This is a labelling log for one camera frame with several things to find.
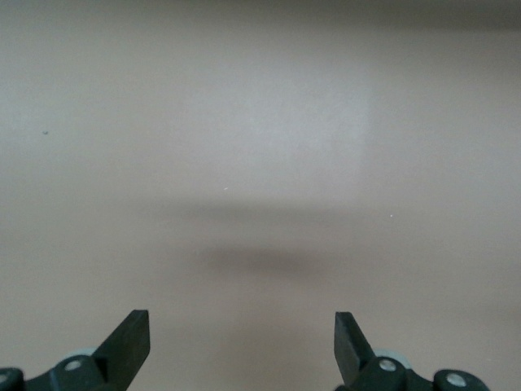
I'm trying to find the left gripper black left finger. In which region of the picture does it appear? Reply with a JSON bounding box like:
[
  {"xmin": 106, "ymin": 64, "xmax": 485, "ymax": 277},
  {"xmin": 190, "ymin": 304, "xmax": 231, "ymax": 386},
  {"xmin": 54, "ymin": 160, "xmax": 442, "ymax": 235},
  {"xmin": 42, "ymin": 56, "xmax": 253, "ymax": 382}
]
[{"xmin": 24, "ymin": 309, "xmax": 151, "ymax": 391}]

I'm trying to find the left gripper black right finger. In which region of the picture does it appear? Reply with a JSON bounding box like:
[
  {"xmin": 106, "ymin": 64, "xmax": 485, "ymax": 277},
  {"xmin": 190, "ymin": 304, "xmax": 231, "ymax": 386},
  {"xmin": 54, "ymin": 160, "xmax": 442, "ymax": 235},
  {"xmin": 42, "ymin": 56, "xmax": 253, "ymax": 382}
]
[{"xmin": 333, "ymin": 311, "xmax": 433, "ymax": 391}]

